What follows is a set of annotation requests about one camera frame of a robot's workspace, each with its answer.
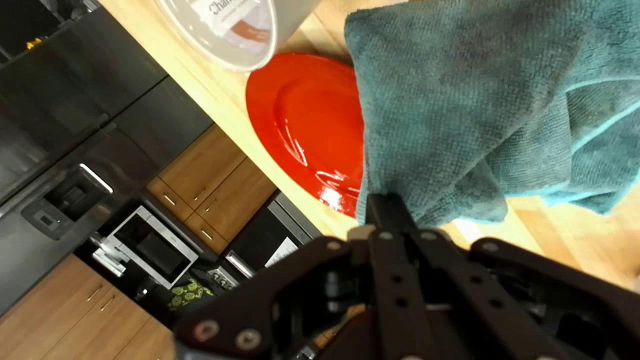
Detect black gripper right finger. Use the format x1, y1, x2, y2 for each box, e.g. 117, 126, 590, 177
392, 192, 640, 360

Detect green potted plant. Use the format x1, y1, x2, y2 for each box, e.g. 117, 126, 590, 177
165, 276, 216, 311

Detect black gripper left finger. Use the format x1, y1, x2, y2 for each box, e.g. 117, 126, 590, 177
174, 192, 427, 360

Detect wooden lower cabinets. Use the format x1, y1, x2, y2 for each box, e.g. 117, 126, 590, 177
145, 124, 277, 255

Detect wooden upper cabinets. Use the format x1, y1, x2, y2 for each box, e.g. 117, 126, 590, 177
0, 253, 175, 360

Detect black steel refrigerator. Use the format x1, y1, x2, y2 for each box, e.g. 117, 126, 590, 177
0, 6, 216, 316

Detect tall white cup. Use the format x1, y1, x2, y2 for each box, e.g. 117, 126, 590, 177
156, 0, 322, 74

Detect wooden cabinets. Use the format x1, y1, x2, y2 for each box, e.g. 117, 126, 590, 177
145, 124, 277, 255
0, 253, 175, 360

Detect red plate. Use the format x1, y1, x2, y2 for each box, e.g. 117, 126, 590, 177
244, 49, 368, 219

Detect long wooden work table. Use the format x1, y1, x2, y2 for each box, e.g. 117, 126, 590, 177
97, 0, 640, 295

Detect blue towel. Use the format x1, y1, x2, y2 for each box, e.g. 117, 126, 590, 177
343, 0, 640, 228

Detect steel microwave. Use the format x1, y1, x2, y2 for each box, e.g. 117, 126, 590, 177
92, 201, 200, 292

